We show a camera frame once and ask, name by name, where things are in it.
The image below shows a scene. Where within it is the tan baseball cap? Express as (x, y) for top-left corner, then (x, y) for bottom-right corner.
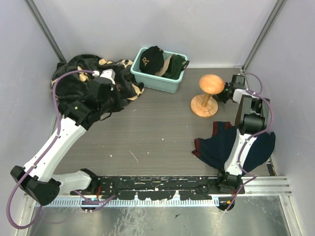
(155, 54), (174, 77)

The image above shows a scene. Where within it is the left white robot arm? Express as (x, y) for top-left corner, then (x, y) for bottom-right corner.
(10, 69), (119, 206)

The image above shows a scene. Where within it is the aluminium corner post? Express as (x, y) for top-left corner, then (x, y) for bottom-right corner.
(242, 0), (287, 72)
(24, 0), (66, 62)

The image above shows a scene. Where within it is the left aluminium corner post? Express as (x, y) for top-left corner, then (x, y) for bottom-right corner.
(24, 0), (66, 62)

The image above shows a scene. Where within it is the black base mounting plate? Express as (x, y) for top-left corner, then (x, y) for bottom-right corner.
(79, 176), (237, 201)

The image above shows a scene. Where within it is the black floral fleece blanket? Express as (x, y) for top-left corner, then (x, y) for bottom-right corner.
(51, 54), (144, 113)

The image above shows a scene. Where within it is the teal plastic bin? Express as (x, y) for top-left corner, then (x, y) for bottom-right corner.
(130, 47), (184, 93)

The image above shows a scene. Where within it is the green baseball cap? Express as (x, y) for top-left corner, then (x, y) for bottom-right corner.
(163, 54), (190, 80)

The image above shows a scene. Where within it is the black baseball cap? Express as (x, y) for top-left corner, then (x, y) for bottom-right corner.
(139, 46), (164, 75)

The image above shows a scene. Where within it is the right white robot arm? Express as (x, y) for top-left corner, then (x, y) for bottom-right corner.
(215, 73), (273, 194)

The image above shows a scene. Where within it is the wooden hat stand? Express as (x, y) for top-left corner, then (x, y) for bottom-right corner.
(190, 74), (225, 118)

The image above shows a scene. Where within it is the right aluminium corner post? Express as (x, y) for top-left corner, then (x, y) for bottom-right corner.
(242, 0), (287, 72)

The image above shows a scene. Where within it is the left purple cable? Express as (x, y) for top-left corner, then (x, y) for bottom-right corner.
(5, 70), (116, 229)

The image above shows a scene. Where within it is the white slotted cable duct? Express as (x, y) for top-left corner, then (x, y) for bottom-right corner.
(46, 197), (220, 207)

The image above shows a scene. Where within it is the aluminium front rail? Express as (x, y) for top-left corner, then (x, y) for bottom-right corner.
(24, 176), (293, 197)

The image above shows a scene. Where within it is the navy blue sweater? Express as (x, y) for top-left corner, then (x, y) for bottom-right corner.
(192, 121), (276, 172)

